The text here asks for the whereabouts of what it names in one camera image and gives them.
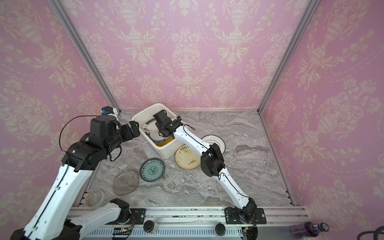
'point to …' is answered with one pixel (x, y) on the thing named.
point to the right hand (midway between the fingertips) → (157, 124)
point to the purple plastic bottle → (308, 229)
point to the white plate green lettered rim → (156, 137)
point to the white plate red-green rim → (150, 125)
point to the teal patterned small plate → (152, 169)
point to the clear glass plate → (125, 183)
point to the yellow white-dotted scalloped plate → (160, 144)
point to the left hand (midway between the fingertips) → (131, 126)
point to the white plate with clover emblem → (213, 139)
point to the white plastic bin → (167, 147)
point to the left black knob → (148, 226)
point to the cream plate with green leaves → (187, 158)
